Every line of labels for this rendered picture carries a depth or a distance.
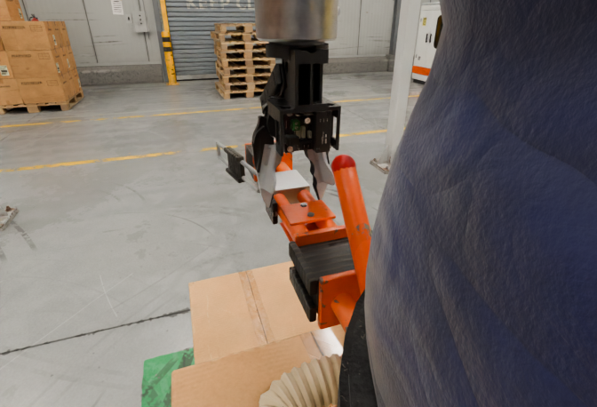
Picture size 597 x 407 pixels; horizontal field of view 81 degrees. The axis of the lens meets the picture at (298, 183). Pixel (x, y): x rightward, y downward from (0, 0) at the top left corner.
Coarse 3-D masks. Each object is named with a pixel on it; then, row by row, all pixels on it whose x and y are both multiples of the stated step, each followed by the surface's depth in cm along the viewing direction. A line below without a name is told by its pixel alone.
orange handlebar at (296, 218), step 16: (304, 192) 52; (288, 208) 46; (304, 208) 46; (320, 208) 46; (288, 224) 44; (304, 224) 48; (320, 224) 45; (336, 224) 44; (336, 304) 32; (352, 304) 31
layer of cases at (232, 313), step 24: (288, 264) 128; (192, 288) 117; (216, 288) 117; (240, 288) 117; (264, 288) 117; (288, 288) 117; (192, 312) 107; (216, 312) 107; (240, 312) 107; (264, 312) 107; (288, 312) 107; (216, 336) 99; (240, 336) 99; (264, 336) 99; (288, 336) 99
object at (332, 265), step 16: (304, 240) 38; (320, 240) 39; (336, 240) 39; (304, 256) 36; (320, 256) 36; (336, 256) 36; (304, 272) 33; (320, 272) 34; (336, 272) 34; (352, 272) 32; (304, 288) 36; (320, 288) 31; (336, 288) 32; (352, 288) 32; (304, 304) 34; (320, 304) 32; (320, 320) 33; (336, 320) 33
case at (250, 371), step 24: (312, 336) 51; (336, 336) 51; (216, 360) 48; (240, 360) 47; (264, 360) 47; (288, 360) 47; (192, 384) 44; (216, 384) 44; (240, 384) 44; (264, 384) 44
